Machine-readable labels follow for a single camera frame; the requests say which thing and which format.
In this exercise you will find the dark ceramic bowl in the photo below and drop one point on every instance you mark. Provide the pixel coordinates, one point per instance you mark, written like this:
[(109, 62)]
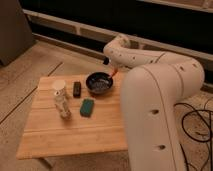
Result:
[(99, 83)]

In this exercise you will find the orange red pepper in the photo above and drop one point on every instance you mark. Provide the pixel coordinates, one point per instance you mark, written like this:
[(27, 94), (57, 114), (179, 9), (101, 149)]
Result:
[(113, 73)]

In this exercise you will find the dark brown rectangular block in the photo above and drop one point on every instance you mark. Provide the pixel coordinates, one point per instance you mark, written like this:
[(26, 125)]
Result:
[(77, 89)]

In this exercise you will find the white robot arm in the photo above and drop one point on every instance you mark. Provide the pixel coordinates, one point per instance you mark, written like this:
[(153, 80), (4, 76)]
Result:
[(157, 80)]

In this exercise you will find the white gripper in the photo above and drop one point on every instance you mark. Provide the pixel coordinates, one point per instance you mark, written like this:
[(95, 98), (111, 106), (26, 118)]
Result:
[(114, 64)]

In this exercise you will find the wooden table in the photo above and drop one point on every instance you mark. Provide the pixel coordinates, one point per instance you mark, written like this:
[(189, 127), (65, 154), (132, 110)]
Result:
[(46, 134)]

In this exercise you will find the grey cabinet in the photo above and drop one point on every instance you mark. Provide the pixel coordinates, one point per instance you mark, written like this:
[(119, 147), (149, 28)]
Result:
[(15, 33)]

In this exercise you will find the white paper cup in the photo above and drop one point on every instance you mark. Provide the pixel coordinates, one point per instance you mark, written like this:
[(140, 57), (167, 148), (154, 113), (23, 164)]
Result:
[(59, 85)]

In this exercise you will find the patterned white bottle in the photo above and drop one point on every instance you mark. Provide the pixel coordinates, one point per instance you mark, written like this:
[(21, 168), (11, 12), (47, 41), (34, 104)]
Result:
[(61, 105)]

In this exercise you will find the green sponge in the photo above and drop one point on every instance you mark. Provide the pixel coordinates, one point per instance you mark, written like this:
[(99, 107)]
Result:
[(86, 107)]

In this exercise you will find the white wall shelf rail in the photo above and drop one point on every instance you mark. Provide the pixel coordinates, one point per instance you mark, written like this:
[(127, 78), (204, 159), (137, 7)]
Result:
[(104, 35)]

